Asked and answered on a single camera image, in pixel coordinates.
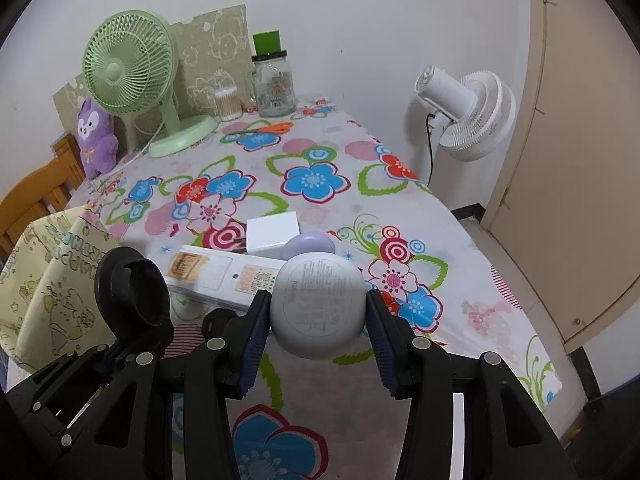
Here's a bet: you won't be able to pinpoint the wooden bed headboard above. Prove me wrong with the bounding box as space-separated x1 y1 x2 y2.
0 132 88 261

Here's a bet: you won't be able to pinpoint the yellow fabric storage box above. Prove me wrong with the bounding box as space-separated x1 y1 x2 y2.
0 205 121 376

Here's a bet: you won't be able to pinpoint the white standing fan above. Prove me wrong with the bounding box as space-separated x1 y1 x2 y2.
414 65 516 191

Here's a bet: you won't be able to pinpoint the green desk fan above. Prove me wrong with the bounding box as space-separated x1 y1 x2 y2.
82 11 220 157

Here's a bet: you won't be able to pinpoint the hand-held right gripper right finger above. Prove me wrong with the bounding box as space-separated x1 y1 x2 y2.
365 290 581 480

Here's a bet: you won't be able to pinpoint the patterned cardboard sheet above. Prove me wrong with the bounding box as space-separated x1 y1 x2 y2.
52 5 251 153

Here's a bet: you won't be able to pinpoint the round lavender case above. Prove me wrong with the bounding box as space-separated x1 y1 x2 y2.
284 231 337 261

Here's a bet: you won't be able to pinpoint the orange scissors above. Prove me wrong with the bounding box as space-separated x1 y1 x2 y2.
235 121 293 137

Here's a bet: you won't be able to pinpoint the small white card box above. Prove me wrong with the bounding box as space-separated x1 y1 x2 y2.
165 245 281 313

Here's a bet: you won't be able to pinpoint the beige door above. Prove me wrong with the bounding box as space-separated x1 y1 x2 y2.
480 0 640 356

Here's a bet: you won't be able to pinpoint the floral tablecloth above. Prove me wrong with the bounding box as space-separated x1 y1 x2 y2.
5 97 563 480

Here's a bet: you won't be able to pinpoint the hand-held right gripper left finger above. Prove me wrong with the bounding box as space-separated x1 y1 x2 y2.
65 290 273 480

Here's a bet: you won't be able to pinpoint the red striped cloth item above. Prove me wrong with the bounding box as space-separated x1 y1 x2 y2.
162 324 208 358

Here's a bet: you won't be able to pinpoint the white round earbuds case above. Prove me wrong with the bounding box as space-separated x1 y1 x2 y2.
270 255 367 361

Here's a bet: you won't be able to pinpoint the purple plush bunny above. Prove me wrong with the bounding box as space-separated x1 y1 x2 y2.
76 99 120 180

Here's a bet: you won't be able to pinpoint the black fan cable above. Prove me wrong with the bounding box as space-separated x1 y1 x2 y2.
426 112 437 186

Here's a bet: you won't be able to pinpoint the white charger plug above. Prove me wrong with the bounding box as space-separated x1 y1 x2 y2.
246 216 301 257

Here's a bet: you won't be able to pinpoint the glass jar with green lid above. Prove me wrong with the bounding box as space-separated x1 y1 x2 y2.
245 31 296 117

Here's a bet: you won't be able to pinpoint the cotton swab jar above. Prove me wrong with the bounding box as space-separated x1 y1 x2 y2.
214 85 242 122

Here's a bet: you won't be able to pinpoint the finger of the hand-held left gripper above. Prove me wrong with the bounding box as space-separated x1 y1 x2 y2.
95 246 176 361

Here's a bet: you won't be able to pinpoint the white fan cable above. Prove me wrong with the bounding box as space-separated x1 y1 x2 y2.
117 115 168 166

